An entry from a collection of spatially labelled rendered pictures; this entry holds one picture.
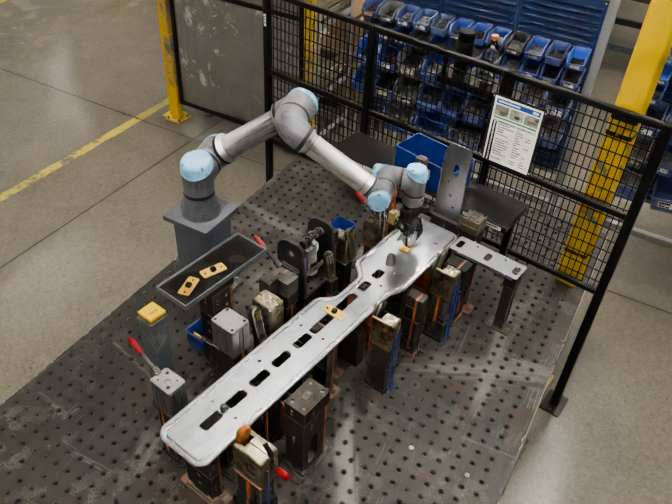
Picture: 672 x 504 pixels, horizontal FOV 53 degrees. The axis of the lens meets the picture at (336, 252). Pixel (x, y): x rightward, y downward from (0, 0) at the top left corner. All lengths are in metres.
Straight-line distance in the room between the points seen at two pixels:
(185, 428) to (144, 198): 2.79
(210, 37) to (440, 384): 3.19
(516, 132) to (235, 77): 2.61
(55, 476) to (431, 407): 1.26
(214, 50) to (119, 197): 1.23
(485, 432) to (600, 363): 1.49
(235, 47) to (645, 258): 3.02
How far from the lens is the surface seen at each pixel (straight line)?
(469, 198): 2.88
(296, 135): 2.22
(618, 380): 3.78
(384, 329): 2.25
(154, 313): 2.11
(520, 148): 2.83
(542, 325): 2.87
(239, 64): 4.86
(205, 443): 1.99
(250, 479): 1.97
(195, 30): 5.02
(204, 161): 2.45
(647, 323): 4.17
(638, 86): 2.62
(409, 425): 2.41
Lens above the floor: 2.63
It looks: 40 degrees down
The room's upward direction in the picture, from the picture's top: 4 degrees clockwise
